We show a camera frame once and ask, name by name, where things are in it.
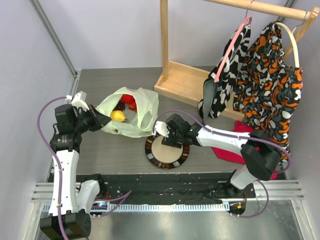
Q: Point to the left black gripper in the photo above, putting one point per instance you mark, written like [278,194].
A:
[99,119]

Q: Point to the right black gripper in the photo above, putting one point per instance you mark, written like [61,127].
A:
[171,136]

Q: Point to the fake lemon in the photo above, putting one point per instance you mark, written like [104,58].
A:
[118,116]

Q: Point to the fake dark grape bunch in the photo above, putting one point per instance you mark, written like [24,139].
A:
[121,106]

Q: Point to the fake red tomato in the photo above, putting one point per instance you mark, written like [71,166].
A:
[127,99]

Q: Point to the green avocado plastic bag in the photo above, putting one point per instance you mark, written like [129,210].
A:
[137,123]

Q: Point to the fake red cherry bunch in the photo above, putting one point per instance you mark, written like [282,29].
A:
[133,106]

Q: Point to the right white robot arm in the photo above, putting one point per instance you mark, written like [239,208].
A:
[260,156]

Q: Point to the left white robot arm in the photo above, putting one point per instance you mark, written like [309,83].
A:
[69,213]

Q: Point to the patterned rim ceramic plate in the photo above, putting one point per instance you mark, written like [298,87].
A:
[163,156]

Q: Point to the red cloth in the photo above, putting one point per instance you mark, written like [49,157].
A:
[229,156]

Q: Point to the wooden clothes rack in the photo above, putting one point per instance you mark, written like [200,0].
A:
[185,83]

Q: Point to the black white patterned garment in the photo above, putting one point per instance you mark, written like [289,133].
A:
[219,85]

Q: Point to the orange black patterned garment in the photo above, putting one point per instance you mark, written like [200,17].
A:
[267,90]

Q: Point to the cream clothes hanger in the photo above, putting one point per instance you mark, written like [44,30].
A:
[293,47]

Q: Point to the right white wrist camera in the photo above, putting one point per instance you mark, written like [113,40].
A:
[161,128]

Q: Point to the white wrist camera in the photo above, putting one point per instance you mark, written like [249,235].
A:
[78,101]
[161,128]

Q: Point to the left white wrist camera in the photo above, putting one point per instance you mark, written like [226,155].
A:
[78,101]

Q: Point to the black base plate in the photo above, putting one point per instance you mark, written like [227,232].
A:
[172,188]

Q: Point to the white slotted cable duct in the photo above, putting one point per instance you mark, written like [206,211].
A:
[133,208]

